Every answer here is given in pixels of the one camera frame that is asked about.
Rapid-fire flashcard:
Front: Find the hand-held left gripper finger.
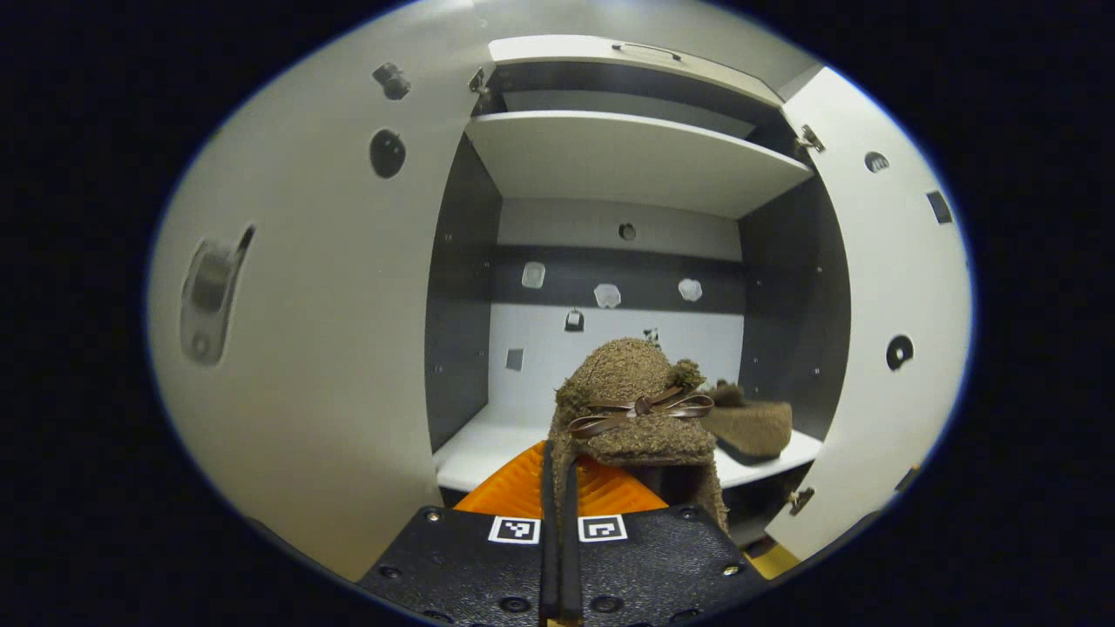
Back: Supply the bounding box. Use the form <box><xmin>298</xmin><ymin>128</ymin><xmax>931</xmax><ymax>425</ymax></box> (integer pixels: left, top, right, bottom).
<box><xmin>557</xmin><ymin>453</ymin><xmax>772</xmax><ymax>626</ymax></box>
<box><xmin>359</xmin><ymin>440</ymin><xmax>563</xmax><ymax>626</ymax></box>

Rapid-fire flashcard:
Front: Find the brown fuzzy shoe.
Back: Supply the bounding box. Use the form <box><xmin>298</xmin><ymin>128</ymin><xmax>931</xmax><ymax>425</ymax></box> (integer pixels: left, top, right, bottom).
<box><xmin>697</xmin><ymin>381</ymin><xmax>794</xmax><ymax>465</ymax></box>
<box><xmin>549</xmin><ymin>338</ymin><xmax>730</xmax><ymax>532</ymax></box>

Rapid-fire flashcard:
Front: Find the white shoe cabinet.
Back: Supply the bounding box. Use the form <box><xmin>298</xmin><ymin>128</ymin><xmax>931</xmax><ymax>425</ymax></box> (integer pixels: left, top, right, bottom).
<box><xmin>424</xmin><ymin>35</ymin><xmax>850</xmax><ymax>549</ymax></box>

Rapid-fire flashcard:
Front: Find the white shoe cabinet door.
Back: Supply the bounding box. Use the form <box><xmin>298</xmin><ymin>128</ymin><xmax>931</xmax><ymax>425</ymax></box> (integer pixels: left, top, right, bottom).
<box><xmin>765</xmin><ymin>68</ymin><xmax>974</xmax><ymax>561</ymax></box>
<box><xmin>146</xmin><ymin>13</ymin><xmax>489</xmax><ymax>583</ymax></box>

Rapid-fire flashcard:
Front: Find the white cabinet shelf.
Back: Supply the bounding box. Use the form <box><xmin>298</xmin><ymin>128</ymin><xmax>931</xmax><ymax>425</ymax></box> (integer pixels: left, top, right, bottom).
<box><xmin>464</xmin><ymin>111</ymin><xmax>815</xmax><ymax>219</ymax></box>
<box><xmin>433</xmin><ymin>405</ymin><xmax>824</xmax><ymax>493</ymax></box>

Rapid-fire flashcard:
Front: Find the white cabinet drawer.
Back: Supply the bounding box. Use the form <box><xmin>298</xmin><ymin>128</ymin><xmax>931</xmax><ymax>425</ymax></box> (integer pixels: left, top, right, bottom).
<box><xmin>488</xmin><ymin>35</ymin><xmax>785</xmax><ymax>107</ymax></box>

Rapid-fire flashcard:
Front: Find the black drawer handle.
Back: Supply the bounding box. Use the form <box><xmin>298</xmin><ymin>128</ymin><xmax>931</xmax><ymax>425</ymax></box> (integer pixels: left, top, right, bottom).
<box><xmin>612</xmin><ymin>41</ymin><xmax>683</xmax><ymax>62</ymax></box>

